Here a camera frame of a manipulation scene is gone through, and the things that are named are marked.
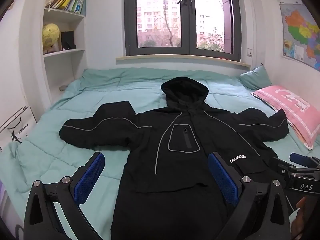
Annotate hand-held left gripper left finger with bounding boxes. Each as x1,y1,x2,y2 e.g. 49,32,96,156
24,151,105,240

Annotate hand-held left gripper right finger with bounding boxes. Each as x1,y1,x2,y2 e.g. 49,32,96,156
207,151,292,240

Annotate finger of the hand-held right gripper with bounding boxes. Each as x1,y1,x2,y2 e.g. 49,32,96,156
289,152,320,169
269,156,305,180

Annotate black hooded jacket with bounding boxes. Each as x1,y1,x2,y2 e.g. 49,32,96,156
59,77,292,240

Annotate person's right hand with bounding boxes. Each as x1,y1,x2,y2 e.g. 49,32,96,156
291,196,308,240

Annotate pink pillow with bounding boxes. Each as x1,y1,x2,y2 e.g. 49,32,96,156
251,85,320,151

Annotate teal quilted blanket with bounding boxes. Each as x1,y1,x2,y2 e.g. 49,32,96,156
0,67,320,240

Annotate white paper bag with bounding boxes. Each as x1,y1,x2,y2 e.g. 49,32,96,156
0,105,37,152

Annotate teal pillow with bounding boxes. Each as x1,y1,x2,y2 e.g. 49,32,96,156
237,66,272,92

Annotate wooden windowsill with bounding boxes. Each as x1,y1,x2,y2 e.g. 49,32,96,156
116,55,251,68

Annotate black box on shelf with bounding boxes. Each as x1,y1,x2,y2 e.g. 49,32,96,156
60,31,77,51

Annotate white bookshelf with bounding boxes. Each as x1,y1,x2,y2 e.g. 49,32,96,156
40,0,92,105

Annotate yellow globe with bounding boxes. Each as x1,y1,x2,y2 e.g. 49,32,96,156
42,23,60,55

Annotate dark framed window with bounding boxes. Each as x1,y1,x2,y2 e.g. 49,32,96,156
124,0,242,62

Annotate colourful wall map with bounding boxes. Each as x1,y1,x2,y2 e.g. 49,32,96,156
279,2,320,71

